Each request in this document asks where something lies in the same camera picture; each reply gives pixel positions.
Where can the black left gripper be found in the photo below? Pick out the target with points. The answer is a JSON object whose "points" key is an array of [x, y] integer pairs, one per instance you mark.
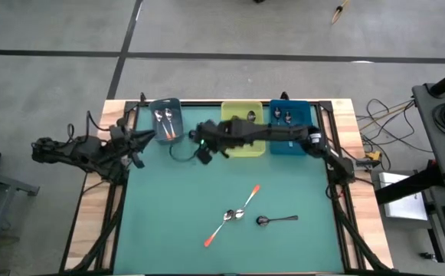
{"points": [[122, 138]]}

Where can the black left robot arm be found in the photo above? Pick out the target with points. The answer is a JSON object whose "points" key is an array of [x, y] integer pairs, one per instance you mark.
{"points": [[80, 151]]}

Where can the small black floor object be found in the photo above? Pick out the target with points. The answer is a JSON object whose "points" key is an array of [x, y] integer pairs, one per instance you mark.
{"points": [[429, 256]]}

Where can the grey metal side table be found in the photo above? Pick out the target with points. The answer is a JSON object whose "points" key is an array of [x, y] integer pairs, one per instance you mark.
{"points": [[15, 184]]}

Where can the slate blue plastic bin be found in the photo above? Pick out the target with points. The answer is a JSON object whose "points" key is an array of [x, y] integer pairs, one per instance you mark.
{"points": [[176, 134]]}

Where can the grey metal cart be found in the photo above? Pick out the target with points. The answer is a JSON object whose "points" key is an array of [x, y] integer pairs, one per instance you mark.
{"points": [[429, 115]]}

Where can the white box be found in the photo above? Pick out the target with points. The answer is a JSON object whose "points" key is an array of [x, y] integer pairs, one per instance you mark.
{"points": [[402, 209]]}

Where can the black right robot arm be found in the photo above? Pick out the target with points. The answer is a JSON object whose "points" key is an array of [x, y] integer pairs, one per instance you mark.
{"points": [[283, 134]]}

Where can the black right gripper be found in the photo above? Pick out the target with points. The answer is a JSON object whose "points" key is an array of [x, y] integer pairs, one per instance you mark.
{"points": [[214, 136]]}

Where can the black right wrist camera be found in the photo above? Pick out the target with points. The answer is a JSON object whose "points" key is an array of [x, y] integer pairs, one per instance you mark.
{"points": [[205, 156]]}

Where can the black metal bar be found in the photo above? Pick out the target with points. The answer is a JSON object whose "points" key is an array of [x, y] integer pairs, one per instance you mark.
{"points": [[406, 184]]}

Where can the yellow-green plastic bin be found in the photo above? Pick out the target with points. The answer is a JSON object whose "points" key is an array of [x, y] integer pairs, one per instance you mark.
{"points": [[233, 111]]}

